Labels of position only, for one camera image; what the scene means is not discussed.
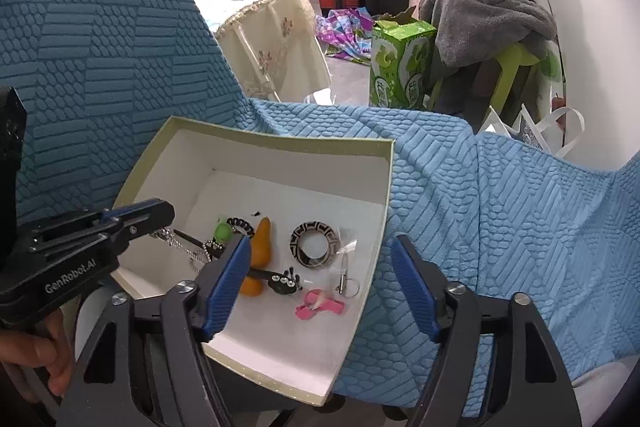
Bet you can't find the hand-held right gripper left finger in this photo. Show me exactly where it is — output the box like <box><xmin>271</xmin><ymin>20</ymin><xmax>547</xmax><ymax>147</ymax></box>
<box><xmin>57</xmin><ymin>234</ymin><xmax>253</xmax><ymax>427</ymax></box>

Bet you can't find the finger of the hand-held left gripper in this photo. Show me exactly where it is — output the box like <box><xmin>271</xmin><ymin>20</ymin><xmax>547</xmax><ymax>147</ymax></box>
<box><xmin>100</xmin><ymin>198</ymin><xmax>174</xmax><ymax>223</ymax></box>
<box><xmin>111</xmin><ymin>206</ymin><xmax>177</xmax><ymax>242</ymax></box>

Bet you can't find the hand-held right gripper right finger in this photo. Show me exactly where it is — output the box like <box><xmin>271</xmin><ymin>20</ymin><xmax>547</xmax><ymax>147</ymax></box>
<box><xmin>385</xmin><ymin>234</ymin><xmax>583</xmax><ymax>427</ymax></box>

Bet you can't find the silver ball chain necklace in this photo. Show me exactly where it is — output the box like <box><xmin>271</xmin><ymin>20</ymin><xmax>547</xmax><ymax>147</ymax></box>
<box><xmin>152</xmin><ymin>227</ymin><xmax>212</xmax><ymax>274</ymax></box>

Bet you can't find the green flower hair clip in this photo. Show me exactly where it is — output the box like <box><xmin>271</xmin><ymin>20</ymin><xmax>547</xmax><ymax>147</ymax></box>
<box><xmin>212</xmin><ymin>217</ymin><xmax>234</xmax><ymax>246</ymax></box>

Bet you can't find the silver key ring clasp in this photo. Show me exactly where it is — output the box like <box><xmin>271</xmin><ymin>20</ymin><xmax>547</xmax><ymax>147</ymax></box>
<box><xmin>334</xmin><ymin>252</ymin><xmax>362</xmax><ymax>300</ymax></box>

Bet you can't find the black patterned bangle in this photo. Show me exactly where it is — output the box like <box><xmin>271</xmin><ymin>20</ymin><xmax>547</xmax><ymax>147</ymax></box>
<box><xmin>290</xmin><ymin>221</ymin><xmax>341</xmax><ymax>269</ymax></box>

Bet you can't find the pink hair clip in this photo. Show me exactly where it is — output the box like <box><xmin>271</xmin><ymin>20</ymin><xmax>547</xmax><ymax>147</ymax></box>
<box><xmin>294</xmin><ymin>288</ymin><xmax>348</xmax><ymax>322</ymax></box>

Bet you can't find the pale green gift box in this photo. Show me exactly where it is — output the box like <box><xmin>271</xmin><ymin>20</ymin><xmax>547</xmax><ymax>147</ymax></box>
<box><xmin>75</xmin><ymin>116</ymin><xmax>397</xmax><ymax>408</ymax></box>

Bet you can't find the person's left hand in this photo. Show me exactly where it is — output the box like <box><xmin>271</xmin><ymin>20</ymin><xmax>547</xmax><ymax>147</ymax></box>
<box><xmin>0</xmin><ymin>309</ymin><xmax>77</xmax><ymax>397</ymax></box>

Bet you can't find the black rhinestone hair clip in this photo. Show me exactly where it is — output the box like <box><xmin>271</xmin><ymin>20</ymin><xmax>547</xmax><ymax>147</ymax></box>
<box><xmin>247</xmin><ymin>268</ymin><xmax>304</xmax><ymax>298</ymax></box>
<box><xmin>175</xmin><ymin>229</ymin><xmax>227</xmax><ymax>259</ymax></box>

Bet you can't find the orange pear-shaped ornament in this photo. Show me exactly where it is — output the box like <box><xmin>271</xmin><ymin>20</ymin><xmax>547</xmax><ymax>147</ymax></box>
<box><xmin>239</xmin><ymin>217</ymin><xmax>276</xmax><ymax>298</ymax></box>

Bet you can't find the clear plastic bag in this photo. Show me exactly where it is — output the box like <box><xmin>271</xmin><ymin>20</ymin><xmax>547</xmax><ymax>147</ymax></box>
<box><xmin>334</xmin><ymin>229</ymin><xmax>362</xmax><ymax>256</ymax></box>

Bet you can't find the blue textured sofa cover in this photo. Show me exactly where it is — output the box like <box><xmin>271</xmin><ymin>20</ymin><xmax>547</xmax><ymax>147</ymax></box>
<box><xmin>0</xmin><ymin>0</ymin><xmax>640</xmax><ymax>408</ymax></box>

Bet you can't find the green printed carton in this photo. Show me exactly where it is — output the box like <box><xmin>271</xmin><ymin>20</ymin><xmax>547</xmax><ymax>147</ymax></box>
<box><xmin>369</xmin><ymin>18</ymin><xmax>439</xmax><ymax>111</ymax></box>

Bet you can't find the cream cloth covered table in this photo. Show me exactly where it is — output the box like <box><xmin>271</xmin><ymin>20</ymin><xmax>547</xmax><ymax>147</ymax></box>
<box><xmin>192</xmin><ymin>0</ymin><xmax>334</xmax><ymax>104</ymax></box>

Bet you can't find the green plastic stool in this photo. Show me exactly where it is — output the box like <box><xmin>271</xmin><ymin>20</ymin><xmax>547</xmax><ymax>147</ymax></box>
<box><xmin>427</xmin><ymin>42</ymin><xmax>542</xmax><ymax>124</ymax></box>

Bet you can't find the colourful patterned bag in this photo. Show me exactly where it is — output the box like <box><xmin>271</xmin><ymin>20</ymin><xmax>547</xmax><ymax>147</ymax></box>
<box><xmin>315</xmin><ymin>7</ymin><xmax>377</xmax><ymax>68</ymax></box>

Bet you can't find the printed white tote bag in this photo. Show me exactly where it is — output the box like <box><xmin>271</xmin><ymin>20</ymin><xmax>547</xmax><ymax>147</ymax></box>
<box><xmin>525</xmin><ymin>0</ymin><xmax>569</xmax><ymax>148</ymax></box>

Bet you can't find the grey fleece blanket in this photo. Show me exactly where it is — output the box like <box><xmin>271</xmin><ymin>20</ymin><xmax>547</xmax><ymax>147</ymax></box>
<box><xmin>419</xmin><ymin>0</ymin><xmax>558</xmax><ymax>74</ymax></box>

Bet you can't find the black hair tie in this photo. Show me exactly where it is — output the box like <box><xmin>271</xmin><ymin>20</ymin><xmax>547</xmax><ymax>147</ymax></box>
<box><xmin>226</xmin><ymin>217</ymin><xmax>259</xmax><ymax>239</ymax></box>

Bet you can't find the white handled shopping bag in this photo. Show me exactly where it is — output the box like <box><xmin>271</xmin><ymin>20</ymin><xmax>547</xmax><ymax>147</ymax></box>
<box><xmin>480</xmin><ymin>104</ymin><xmax>587</xmax><ymax>160</ymax></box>

